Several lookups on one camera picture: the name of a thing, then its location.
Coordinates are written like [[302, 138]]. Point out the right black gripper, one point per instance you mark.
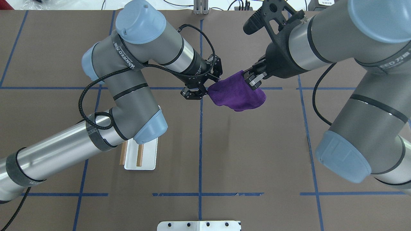
[[276, 64]]

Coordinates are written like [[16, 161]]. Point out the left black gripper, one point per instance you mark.
[[198, 71]]

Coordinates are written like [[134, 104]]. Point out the purple towel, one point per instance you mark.
[[233, 92]]

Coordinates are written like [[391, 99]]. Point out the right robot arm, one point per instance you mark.
[[364, 139]]

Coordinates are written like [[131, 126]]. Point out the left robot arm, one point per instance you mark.
[[118, 104]]

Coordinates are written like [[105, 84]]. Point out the white rack base tray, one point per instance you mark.
[[149, 155]]

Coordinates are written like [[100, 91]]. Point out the right wooden rack rod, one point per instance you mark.
[[140, 152]]

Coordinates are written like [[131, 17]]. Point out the wooden rack rod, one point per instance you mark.
[[140, 152], [123, 153]]

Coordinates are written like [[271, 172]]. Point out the left wooden rack rod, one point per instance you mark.
[[123, 153]]

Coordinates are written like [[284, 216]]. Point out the black power strip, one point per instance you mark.
[[243, 5]]

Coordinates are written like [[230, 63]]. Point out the black device box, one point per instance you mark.
[[319, 5]]

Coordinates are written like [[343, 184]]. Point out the clear plastic wrap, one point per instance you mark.
[[36, 5]]

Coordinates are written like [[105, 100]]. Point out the grey aluminium post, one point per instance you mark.
[[201, 7]]

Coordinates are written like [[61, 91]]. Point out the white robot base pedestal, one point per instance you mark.
[[220, 225]]

